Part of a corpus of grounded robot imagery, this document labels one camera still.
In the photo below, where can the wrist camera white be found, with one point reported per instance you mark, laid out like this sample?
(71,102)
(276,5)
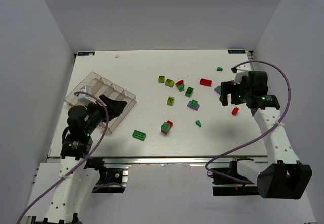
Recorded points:
(84,99)
(240,72)

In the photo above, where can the lime lego brick lower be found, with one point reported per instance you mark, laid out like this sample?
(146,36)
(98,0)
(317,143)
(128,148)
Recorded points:
(170,101)

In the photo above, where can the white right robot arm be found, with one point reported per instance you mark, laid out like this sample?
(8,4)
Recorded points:
(285,177)

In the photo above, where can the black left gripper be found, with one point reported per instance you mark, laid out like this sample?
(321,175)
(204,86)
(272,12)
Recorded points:
(103,107)

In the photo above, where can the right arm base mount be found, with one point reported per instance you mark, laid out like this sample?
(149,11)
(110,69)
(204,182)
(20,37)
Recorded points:
(227,182)

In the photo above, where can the lime lego brick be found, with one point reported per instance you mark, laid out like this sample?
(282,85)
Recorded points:
(161,79)
(169,83)
(170,101)

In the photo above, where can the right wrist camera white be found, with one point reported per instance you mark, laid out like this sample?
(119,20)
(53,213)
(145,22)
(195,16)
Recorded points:
(240,72)

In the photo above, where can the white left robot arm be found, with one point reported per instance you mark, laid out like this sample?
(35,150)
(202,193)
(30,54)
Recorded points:
(78,172)

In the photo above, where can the lime lego brick far left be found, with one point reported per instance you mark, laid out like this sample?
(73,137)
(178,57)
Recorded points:
(161,79)

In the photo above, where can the lime lego brick middle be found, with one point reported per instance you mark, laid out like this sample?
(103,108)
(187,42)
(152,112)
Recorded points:
(169,83)

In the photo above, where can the purple plate green lego right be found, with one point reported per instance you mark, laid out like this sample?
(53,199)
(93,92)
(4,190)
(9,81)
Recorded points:
(218,90)

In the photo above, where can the small green wedge lego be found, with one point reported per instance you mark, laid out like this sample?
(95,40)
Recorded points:
(198,123)

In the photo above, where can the red rectangular lego brick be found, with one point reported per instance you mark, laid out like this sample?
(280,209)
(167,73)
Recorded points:
(205,82)

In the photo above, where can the blue label corner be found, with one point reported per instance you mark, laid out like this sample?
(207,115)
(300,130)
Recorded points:
(236,51)
(86,53)

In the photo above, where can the blue label left corner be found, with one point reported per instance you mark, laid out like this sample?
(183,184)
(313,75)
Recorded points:
(86,53)

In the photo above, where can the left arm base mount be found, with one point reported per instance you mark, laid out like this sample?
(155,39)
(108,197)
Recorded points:
(110,177)

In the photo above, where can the purple plate green lego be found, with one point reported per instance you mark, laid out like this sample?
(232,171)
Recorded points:
(218,90)
(193,104)

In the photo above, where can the purple plate green lego centre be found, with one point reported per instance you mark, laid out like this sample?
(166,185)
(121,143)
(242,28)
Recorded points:
(193,104)

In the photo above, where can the long green lego brick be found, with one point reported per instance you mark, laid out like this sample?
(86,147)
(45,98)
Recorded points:
(139,135)

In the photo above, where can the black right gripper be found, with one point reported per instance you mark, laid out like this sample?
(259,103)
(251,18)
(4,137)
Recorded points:
(230,93)

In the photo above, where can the red roof green lego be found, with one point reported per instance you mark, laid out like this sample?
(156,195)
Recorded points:
(180,85)

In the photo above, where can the blue label right corner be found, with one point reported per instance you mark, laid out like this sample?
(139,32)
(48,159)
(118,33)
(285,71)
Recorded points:
(236,51)

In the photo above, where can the small red lego brick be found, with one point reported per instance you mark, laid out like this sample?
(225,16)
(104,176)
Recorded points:
(235,111)

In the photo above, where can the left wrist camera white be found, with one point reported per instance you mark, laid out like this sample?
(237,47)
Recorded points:
(84,99)

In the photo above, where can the green square lego brick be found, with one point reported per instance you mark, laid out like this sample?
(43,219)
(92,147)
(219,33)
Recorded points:
(189,92)

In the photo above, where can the clear compartment organizer tray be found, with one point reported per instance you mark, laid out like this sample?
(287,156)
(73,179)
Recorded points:
(112,95)

